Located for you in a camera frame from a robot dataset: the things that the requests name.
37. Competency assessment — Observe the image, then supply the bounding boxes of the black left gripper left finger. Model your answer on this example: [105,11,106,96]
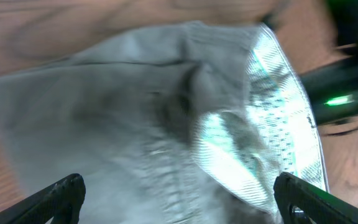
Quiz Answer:
[0,174,86,224]

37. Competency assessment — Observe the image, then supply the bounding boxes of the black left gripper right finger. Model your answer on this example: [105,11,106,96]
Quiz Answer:
[273,172,358,224]

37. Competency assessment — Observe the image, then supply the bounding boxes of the grey shorts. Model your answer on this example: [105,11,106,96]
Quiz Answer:
[0,22,327,223]

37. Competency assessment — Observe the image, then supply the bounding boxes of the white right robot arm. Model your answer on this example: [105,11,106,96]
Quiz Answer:
[300,0,358,124]

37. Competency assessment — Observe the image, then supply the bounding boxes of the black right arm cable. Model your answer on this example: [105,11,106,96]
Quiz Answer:
[323,121,358,137]

